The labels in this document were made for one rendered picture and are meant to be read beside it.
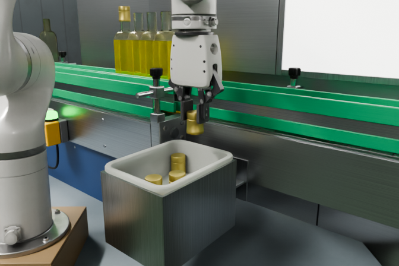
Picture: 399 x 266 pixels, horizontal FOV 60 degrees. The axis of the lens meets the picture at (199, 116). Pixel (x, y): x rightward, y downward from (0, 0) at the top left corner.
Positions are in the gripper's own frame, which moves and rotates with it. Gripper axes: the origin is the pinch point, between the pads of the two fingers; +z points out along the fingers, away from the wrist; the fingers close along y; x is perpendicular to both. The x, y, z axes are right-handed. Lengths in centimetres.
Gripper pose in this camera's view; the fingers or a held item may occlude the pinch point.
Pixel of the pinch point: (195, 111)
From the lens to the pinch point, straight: 69.4
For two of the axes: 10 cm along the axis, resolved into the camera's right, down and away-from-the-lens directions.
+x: -6.4, 1.9, -7.5
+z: 0.0, 9.7, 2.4
